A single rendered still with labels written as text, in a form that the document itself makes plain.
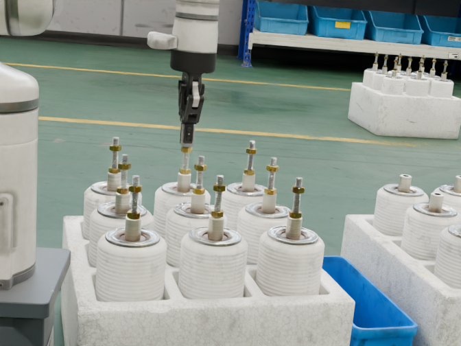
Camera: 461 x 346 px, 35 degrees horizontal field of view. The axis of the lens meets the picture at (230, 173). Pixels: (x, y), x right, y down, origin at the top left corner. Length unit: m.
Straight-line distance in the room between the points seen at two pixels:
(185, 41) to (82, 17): 5.10
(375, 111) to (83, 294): 2.47
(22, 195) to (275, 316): 0.45
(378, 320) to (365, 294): 0.06
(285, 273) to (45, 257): 0.38
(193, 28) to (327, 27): 4.42
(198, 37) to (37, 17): 0.53
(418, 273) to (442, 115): 2.24
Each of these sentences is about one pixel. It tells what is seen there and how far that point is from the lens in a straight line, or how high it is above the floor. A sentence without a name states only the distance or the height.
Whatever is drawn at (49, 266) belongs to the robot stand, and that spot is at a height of 0.30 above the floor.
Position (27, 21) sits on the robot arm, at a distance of 0.71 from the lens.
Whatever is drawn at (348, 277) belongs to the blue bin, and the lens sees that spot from 1.40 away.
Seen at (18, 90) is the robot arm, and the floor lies 0.49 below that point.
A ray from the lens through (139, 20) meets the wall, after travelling 6.24.
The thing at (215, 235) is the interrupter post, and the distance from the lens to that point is 1.05.
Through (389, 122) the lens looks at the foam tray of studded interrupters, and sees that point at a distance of 3.34.
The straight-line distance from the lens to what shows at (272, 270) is 1.08.
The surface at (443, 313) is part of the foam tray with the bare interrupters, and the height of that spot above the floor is 0.15.
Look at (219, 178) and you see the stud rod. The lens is 1.03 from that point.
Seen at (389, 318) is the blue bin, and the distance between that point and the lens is 1.27.
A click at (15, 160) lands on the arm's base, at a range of 0.73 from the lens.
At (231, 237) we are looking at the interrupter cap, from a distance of 1.06.
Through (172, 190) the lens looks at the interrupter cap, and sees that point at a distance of 1.26.
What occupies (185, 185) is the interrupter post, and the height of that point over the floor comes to 0.26.
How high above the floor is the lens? 0.61
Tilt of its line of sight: 15 degrees down
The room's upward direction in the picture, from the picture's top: 5 degrees clockwise
